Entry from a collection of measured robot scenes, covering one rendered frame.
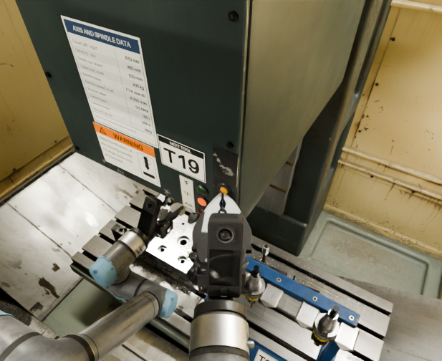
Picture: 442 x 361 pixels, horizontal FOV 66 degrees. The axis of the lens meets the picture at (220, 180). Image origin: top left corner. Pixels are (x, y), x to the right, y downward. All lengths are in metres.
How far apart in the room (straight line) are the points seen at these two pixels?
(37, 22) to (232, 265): 0.51
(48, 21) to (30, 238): 1.39
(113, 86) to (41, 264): 1.37
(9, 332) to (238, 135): 0.55
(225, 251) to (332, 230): 1.61
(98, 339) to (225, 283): 0.41
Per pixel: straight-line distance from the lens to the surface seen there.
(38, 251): 1.90
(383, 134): 1.65
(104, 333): 0.83
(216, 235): 0.43
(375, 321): 1.46
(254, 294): 1.03
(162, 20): 0.48
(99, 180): 2.05
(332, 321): 0.98
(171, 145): 0.60
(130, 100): 0.60
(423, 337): 1.62
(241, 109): 0.47
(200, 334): 0.45
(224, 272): 0.46
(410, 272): 2.04
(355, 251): 1.99
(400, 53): 1.49
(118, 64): 0.58
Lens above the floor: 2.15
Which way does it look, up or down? 46 degrees down
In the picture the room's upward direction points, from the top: straight up
